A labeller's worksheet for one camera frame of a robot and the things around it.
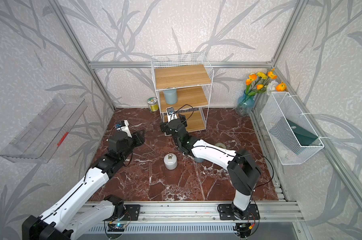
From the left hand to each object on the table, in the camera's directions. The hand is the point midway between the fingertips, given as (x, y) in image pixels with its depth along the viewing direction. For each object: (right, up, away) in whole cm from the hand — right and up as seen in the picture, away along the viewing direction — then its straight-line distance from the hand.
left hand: (141, 131), depth 78 cm
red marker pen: (-30, -3, -13) cm, 33 cm away
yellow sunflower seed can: (-4, +18, +38) cm, 42 cm away
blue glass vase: (+66, +18, +31) cm, 75 cm away
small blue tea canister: (+31, -19, +14) cm, 39 cm away
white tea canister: (+14, -18, +7) cm, 24 cm away
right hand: (+14, +8, +4) cm, 17 cm away
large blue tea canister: (+15, +20, +8) cm, 26 cm away
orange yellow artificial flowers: (+73, +31, +24) cm, 83 cm away
